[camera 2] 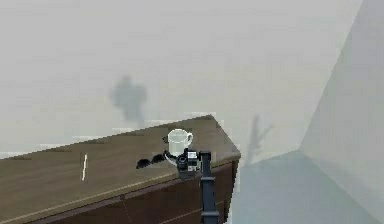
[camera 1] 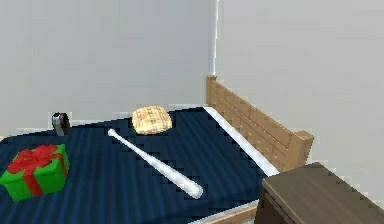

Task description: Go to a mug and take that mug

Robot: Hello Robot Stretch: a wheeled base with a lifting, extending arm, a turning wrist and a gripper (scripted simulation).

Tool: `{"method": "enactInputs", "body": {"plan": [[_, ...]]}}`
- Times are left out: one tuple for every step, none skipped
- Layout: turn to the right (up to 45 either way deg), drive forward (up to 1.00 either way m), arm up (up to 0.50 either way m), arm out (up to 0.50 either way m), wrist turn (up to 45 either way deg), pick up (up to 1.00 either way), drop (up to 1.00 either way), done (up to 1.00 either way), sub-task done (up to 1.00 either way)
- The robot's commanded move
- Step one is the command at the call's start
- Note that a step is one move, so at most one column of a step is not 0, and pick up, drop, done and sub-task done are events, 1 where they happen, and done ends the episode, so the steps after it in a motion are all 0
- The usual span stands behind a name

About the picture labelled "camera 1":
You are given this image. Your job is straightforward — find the tan plaid pillow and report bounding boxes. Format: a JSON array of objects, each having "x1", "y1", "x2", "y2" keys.
[{"x1": 131, "y1": 105, "x2": 174, "y2": 136}]

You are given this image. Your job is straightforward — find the white baseball bat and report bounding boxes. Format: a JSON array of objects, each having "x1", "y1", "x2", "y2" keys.
[{"x1": 107, "y1": 128, "x2": 204, "y2": 200}]

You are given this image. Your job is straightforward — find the wooden bed with blue cover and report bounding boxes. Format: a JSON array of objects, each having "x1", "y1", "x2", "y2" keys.
[{"x1": 0, "y1": 74, "x2": 315, "y2": 224}]

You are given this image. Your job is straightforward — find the small black and silver object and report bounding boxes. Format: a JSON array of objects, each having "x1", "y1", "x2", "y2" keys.
[{"x1": 51, "y1": 112, "x2": 72, "y2": 137}]

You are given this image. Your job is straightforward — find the dark brown wooden table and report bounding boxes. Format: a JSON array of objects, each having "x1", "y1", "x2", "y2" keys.
[{"x1": 253, "y1": 162, "x2": 384, "y2": 224}]

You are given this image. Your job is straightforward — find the green gift box red ribbon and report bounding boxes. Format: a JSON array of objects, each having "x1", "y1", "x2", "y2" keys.
[{"x1": 0, "y1": 143, "x2": 71, "y2": 203}]

